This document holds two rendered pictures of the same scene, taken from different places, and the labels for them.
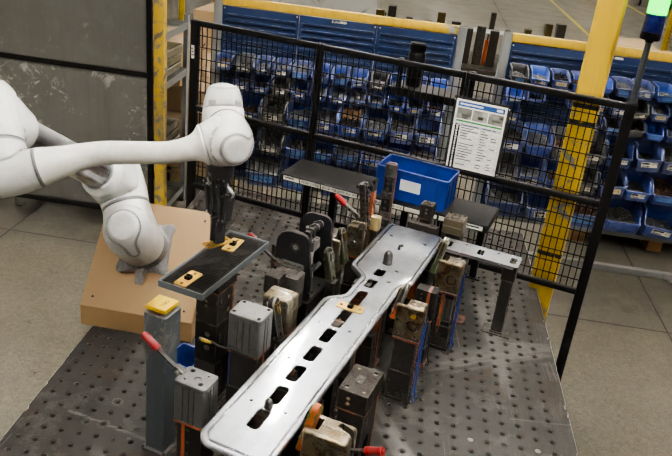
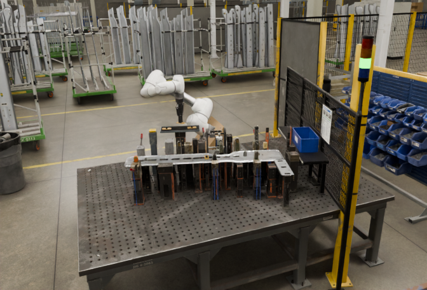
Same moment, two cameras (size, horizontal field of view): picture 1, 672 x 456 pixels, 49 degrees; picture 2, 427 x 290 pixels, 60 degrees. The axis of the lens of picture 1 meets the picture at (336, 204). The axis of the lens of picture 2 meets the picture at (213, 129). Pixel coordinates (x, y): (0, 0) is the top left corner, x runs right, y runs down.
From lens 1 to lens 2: 2.93 m
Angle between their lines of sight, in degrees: 61
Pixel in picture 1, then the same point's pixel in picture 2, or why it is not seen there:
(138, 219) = (192, 117)
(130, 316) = not seen: hidden behind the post
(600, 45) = (354, 83)
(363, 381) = (164, 165)
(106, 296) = not seen: hidden behind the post
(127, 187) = (197, 109)
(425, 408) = (215, 203)
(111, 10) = (309, 65)
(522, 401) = (243, 220)
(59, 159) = (151, 89)
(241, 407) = (142, 158)
